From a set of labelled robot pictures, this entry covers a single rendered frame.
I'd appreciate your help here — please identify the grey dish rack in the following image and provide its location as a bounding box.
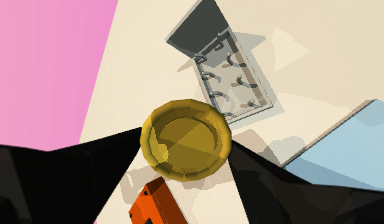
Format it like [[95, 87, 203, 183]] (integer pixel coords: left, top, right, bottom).
[[165, 0, 274, 125]]

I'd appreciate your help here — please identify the light blue square mat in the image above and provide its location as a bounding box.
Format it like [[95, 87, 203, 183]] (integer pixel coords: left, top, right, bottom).
[[282, 99, 384, 191]]

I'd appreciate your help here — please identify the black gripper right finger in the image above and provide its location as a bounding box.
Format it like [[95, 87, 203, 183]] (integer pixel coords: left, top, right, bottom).
[[228, 140, 384, 224]]

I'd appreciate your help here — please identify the golden yellow plate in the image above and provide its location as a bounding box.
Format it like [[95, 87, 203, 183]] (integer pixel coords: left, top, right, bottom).
[[140, 99, 232, 182]]

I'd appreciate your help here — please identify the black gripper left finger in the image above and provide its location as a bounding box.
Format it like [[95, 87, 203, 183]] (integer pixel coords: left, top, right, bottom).
[[0, 127, 142, 224]]

